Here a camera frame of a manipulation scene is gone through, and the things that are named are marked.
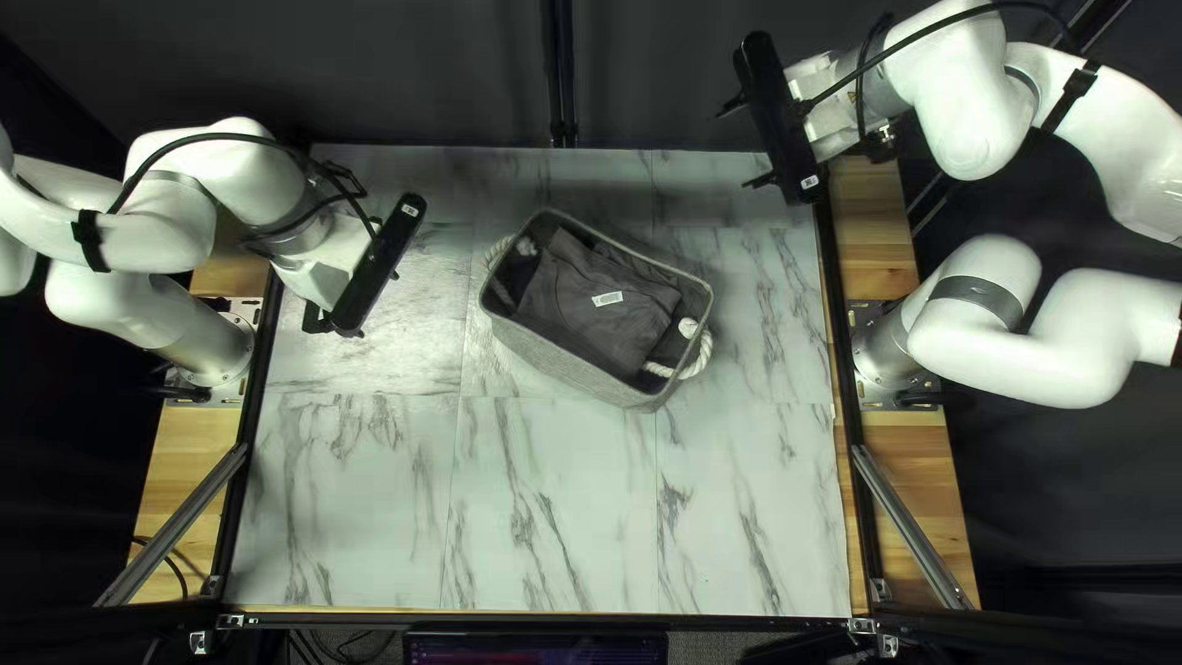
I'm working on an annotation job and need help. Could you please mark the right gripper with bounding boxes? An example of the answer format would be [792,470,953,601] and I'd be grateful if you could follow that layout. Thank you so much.
[714,50,874,192]

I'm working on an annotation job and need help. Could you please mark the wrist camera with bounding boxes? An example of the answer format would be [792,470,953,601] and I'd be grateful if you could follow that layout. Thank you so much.
[732,30,826,206]
[328,192,428,338]

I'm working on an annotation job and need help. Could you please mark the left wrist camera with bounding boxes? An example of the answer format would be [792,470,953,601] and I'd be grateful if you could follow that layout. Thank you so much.
[328,192,428,338]

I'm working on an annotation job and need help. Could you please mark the black cable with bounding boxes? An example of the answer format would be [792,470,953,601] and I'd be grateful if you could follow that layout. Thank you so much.
[106,132,382,243]
[794,0,1082,140]

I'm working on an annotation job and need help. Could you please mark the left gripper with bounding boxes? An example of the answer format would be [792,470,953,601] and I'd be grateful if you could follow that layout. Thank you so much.
[272,217,380,337]

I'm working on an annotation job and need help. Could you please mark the grey fabric basket rope handles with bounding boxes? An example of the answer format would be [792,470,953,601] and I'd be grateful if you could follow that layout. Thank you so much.
[478,208,717,410]

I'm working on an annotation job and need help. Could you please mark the grey sweatshirt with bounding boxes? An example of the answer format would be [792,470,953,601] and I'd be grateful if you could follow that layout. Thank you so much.
[503,226,689,380]

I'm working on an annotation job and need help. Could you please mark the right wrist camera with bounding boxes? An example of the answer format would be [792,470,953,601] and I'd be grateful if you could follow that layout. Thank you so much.
[732,30,826,206]

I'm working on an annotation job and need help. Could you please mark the black frame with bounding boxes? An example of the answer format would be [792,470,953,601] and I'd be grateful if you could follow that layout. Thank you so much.
[92,0,1182,661]

